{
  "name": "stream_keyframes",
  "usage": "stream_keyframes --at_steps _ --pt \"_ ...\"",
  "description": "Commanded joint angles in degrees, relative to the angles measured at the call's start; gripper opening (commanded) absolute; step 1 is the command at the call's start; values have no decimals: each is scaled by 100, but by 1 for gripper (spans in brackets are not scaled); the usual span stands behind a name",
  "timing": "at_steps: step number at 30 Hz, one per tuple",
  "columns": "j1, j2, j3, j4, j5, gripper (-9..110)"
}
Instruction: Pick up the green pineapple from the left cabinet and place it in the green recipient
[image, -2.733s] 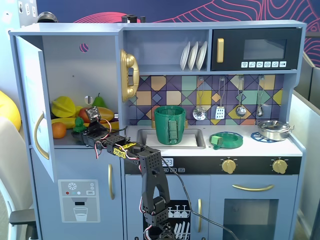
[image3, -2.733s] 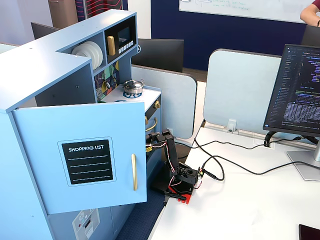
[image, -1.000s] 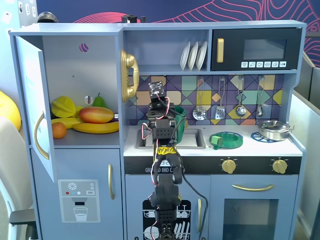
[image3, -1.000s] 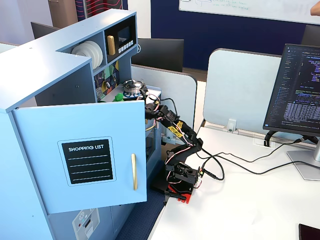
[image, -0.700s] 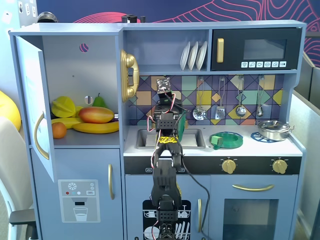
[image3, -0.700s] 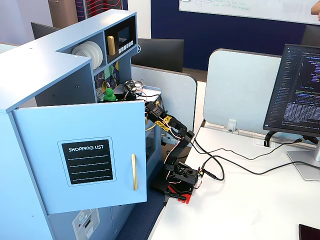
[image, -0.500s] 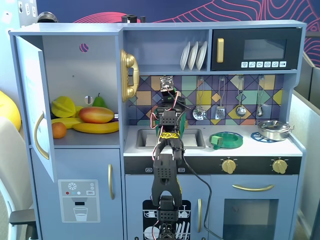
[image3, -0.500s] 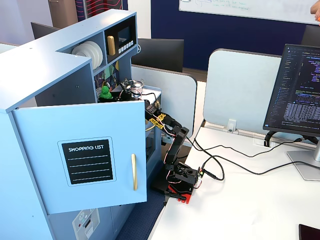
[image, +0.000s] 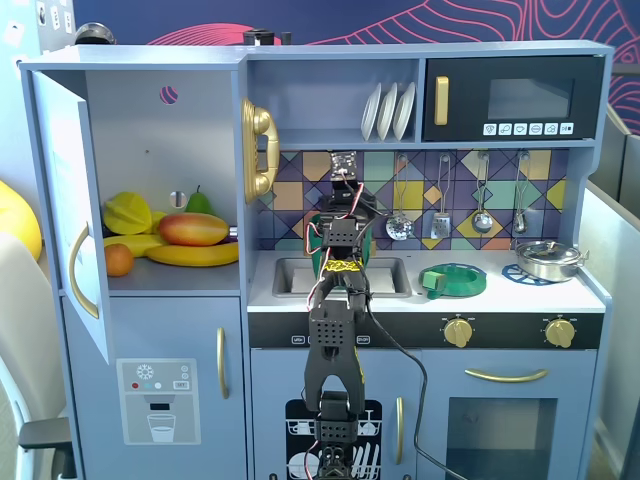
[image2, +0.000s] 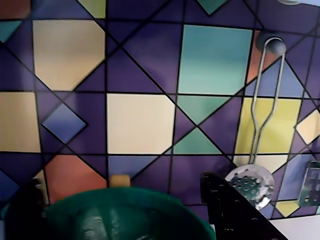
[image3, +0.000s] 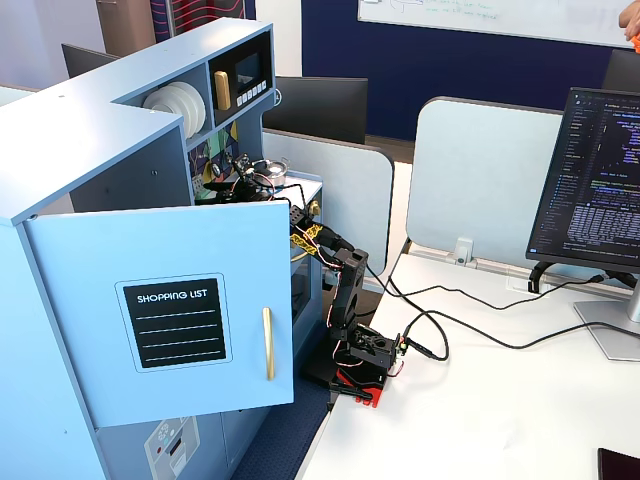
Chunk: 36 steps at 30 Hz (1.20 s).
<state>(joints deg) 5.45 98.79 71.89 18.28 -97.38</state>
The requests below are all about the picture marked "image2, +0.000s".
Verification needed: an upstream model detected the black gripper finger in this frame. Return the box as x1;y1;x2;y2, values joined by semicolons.
200;171;286;240
4;178;50;240

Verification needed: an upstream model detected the metal skimmer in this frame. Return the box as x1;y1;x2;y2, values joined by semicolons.
224;36;286;211

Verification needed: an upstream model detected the green bowl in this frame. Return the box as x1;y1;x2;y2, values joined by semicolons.
0;186;215;240

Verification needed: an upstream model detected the metal slotted spatula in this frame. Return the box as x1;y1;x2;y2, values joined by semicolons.
297;160;320;208

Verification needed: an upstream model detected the gold wooden block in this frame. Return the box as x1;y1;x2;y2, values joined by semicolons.
109;174;131;188

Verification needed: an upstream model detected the grey wall hook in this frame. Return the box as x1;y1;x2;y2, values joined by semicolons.
256;31;288;56

